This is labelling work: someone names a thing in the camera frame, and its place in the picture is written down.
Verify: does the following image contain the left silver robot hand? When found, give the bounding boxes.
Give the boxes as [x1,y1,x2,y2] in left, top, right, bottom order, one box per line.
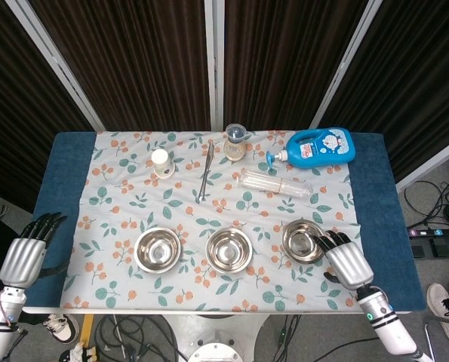
[0,212,71,290]

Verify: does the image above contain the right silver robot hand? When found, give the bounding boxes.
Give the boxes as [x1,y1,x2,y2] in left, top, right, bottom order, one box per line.
[309,230,375,290]

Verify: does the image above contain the steel bowl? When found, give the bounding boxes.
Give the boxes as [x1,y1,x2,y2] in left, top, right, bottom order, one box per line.
[281,219,328,265]
[205,227,254,274]
[134,226,183,274]

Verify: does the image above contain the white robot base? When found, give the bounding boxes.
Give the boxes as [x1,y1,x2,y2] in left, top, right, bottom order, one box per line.
[159,312,272,362]

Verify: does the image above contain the floral tablecloth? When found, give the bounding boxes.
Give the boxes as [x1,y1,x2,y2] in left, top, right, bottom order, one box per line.
[60,130,363,314]

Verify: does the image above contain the upside-down floral paper cups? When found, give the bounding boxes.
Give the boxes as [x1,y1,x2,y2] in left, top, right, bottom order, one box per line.
[150,149,176,179]

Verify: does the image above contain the blue table mat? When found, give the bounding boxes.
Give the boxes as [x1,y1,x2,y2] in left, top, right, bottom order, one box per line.
[23,130,427,313]

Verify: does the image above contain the black and white sneaker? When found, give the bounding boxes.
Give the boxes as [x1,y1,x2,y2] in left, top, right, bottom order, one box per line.
[42,313,80,345]

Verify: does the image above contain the clear plastic straw pack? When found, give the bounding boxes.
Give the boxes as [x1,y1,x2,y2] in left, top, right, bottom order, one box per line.
[240,168,315,198]

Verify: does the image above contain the blue pump bottle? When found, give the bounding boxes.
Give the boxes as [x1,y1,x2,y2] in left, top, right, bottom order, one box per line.
[266,127,357,170]

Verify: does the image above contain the beige sauce bottle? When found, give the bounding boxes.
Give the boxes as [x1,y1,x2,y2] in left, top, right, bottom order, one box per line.
[223,123,248,162]

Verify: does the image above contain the dark ribbed partition panel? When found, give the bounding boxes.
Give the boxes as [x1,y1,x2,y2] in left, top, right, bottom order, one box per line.
[214,0,378,131]
[310,0,449,193]
[27,0,214,132]
[0,0,104,212]

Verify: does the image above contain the black knife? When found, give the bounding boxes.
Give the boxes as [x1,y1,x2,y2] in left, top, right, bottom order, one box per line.
[196,140,215,201]

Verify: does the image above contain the black cable bundle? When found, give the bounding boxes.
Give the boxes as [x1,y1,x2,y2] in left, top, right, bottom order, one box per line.
[95,314,195,362]
[403,179,449,232]

